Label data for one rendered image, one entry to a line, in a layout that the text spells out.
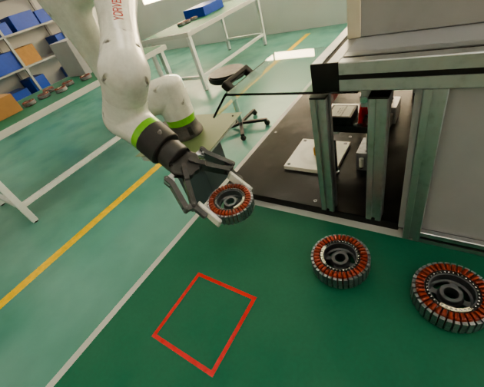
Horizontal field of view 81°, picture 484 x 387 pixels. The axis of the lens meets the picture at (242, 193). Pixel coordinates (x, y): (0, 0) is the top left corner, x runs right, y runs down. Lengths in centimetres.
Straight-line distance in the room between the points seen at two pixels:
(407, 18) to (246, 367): 62
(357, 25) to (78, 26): 81
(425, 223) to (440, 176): 12
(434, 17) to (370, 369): 54
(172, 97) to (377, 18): 81
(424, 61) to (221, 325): 54
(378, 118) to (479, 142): 14
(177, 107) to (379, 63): 87
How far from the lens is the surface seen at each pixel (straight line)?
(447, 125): 53
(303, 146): 92
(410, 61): 48
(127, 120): 74
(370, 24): 59
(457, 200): 62
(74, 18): 109
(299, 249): 66
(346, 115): 76
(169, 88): 118
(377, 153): 58
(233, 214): 64
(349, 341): 56
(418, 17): 58
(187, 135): 124
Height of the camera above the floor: 127
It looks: 38 degrees down
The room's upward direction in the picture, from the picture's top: 19 degrees counter-clockwise
